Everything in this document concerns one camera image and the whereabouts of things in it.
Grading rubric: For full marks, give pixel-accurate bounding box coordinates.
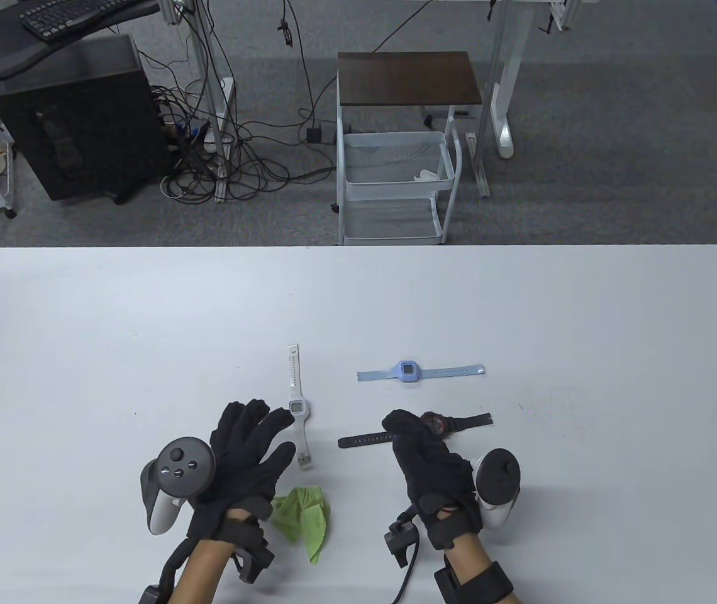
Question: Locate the person's right hand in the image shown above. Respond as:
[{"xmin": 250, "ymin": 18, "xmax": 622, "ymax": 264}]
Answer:
[{"xmin": 382, "ymin": 409, "xmax": 484, "ymax": 553}]

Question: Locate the person's left hand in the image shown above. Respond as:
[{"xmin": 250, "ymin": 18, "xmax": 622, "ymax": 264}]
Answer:
[{"xmin": 186, "ymin": 400, "xmax": 297, "ymax": 542}]

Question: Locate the green microfibre cloth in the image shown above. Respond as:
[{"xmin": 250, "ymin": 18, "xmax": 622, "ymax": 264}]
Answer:
[{"xmin": 269, "ymin": 486, "xmax": 334, "ymax": 565}]

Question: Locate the black red watch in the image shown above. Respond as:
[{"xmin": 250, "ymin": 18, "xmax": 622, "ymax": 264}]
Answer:
[{"xmin": 338, "ymin": 412, "xmax": 493, "ymax": 449}]

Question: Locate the white watch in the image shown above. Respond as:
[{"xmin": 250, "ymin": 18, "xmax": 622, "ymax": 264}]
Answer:
[{"xmin": 287, "ymin": 344, "xmax": 314, "ymax": 469}]

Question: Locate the light blue watch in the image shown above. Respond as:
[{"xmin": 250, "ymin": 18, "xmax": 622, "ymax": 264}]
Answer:
[{"xmin": 356, "ymin": 361, "xmax": 486, "ymax": 383}]

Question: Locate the person's left forearm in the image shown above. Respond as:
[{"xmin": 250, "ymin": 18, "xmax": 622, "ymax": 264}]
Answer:
[{"xmin": 170, "ymin": 538, "xmax": 236, "ymax": 604}]

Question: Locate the person's right forearm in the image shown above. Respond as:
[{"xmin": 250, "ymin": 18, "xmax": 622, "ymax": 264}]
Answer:
[{"xmin": 443, "ymin": 535, "xmax": 523, "ymax": 604}]

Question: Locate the grey white handheld controller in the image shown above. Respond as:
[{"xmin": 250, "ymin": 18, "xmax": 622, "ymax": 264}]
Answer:
[
  {"xmin": 470, "ymin": 448, "xmax": 523, "ymax": 530},
  {"xmin": 140, "ymin": 436, "xmax": 216, "ymax": 537}
]

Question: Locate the black computer tower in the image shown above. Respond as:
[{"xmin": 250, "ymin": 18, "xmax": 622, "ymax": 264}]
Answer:
[{"xmin": 0, "ymin": 35, "xmax": 174, "ymax": 203}]

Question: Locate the white cart with wooden top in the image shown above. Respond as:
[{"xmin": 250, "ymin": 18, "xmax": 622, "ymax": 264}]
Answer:
[{"xmin": 332, "ymin": 52, "xmax": 484, "ymax": 247}]

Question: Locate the white desk leg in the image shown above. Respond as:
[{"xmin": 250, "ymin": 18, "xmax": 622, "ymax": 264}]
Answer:
[{"xmin": 487, "ymin": 0, "xmax": 534, "ymax": 159}]

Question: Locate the black keyboard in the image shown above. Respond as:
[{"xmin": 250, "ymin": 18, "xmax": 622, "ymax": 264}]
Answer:
[{"xmin": 19, "ymin": 0, "xmax": 145, "ymax": 42}]

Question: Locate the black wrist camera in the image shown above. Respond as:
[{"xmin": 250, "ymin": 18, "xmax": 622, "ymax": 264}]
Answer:
[
  {"xmin": 384, "ymin": 513, "xmax": 422, "ymax": 570},
  {"xmin": 233, "ymin": 535, "xmax": 276, "ymax": 584}
]

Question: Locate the black braided cable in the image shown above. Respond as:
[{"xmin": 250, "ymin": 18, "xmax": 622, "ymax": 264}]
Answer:
[{"xmin": 390, "ymin": 544, "xmax": 422, "ymax": 604}]

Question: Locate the black wrist strap with box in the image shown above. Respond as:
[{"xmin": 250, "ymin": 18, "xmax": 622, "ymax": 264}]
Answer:
[
  {"xmin": 434, "ymin": 560, "xmax": 515, "ymax": 604},
  {"xmin": 138, "ymin": 541, "xmax": 199, "ymax": 604}
]

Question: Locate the tangle of black cables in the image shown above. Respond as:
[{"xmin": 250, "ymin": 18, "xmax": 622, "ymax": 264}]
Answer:
[{"xmin": 138, "ymin": 0, "xmax": 340, "ymax": 205}]

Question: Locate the aluminium rail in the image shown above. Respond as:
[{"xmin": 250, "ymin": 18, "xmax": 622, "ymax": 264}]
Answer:
[{"xmin": 464, "ymin": 131, "xmax": 491, "ymax": 199}]

